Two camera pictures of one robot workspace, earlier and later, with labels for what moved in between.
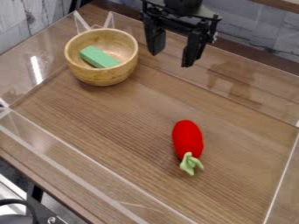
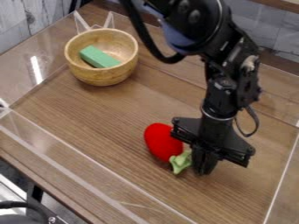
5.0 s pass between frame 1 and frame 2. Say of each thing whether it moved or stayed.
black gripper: moved
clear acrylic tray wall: stayed
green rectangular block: stayed
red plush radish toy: moved
